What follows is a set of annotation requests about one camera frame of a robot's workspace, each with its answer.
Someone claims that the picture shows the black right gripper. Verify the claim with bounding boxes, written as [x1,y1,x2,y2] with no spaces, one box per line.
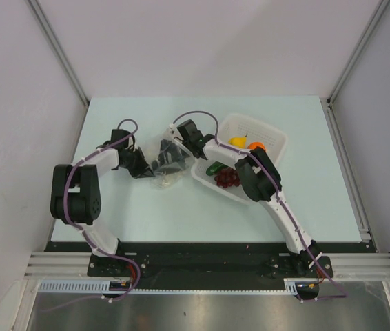
[154,139,193,176]

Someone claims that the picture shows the clear zip top bag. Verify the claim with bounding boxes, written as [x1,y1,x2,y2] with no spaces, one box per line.
[144,128,195,188]

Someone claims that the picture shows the green fake vegetable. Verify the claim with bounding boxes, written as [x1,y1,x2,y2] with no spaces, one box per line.
[205,162,226,176]

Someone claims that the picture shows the dark purple fake grapes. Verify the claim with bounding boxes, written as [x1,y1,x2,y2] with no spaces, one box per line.
[214,168,241,189]

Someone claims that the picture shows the yellow fake fruit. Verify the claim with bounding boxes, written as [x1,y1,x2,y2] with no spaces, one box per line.
[229,136,247,148]

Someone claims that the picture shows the orange fake fruit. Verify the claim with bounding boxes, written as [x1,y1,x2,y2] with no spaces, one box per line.
[247,141,266,151]

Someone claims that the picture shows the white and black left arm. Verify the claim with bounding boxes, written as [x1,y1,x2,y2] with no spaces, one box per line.
[50,128,153,276]

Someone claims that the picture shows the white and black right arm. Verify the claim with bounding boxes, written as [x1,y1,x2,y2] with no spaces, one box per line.
[151,119,322,277]

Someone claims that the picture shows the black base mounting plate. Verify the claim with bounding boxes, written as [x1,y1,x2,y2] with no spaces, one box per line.
[45,241,376,278]

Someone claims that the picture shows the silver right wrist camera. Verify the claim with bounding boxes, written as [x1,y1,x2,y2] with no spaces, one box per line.
[166,123,178,137]

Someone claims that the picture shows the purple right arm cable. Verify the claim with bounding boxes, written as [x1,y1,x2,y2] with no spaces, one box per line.
[172,110,347,298]

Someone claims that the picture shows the aluminium left corner post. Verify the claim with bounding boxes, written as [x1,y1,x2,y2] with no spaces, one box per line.
[25,0,90,109]

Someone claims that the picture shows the aluminium corner post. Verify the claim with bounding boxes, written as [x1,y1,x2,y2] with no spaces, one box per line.
[327,0,390,106]
[25,0,90,109]

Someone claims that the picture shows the white slotted cable duct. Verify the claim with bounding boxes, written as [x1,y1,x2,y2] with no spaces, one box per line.
[39,279,297,296]

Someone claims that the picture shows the aluminium front frame rail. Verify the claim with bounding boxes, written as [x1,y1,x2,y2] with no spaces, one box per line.
[24,252,390,281]

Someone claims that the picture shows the aluminium right corner post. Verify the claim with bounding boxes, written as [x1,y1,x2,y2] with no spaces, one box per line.
[327,0,390,106]

